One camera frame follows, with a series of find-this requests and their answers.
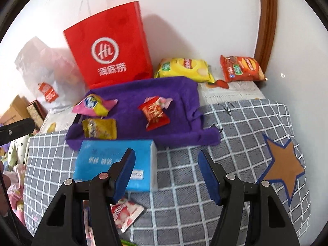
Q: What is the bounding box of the grey checked tablecloth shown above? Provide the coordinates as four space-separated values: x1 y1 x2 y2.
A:
23 99 312 246

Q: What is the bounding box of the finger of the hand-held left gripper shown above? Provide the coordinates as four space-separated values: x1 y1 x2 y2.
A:
0 118 36 146

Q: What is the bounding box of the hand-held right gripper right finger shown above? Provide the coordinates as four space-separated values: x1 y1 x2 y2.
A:
198 149 301 246

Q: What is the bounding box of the blue tissue box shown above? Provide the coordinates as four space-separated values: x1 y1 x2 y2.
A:
73 140 158 192

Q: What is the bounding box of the brown wooden door frame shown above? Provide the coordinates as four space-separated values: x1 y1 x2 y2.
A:
254 0 278 69

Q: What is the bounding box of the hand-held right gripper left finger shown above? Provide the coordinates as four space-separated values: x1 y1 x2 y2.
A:
31 148 136 246

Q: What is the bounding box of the pink cloth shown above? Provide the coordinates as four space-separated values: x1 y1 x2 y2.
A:
6 164 26 218

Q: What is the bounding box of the orange chips bag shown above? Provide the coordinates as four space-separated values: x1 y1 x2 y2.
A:
220 55 265 83

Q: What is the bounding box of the pink yellow snack packet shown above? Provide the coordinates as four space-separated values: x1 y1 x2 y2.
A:
72 94 118 116

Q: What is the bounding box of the white dotted pillow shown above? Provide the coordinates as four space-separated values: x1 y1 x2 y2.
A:
8 133 30 170

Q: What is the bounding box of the strawberry print snack packet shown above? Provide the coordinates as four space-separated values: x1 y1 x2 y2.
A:
111 197 145 233

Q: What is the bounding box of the purple towel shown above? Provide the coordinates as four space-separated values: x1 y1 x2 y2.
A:
66 76 221 151

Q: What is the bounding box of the patterned book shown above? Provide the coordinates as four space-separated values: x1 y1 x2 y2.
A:
26 100 48 131

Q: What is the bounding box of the red paper bag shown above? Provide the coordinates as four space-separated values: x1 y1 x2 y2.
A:
63 0 152 90

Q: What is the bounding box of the mushroom print snack packet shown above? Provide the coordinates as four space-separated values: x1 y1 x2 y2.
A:
82 200 96 246

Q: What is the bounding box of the yellow chips bag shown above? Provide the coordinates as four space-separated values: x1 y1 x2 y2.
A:
154 58 216 83

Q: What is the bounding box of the white plastic shopping bag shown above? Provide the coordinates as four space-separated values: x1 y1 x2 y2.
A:
14 36 89 107

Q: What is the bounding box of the red snack packet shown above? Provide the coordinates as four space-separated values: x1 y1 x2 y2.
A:
138 97 170 129

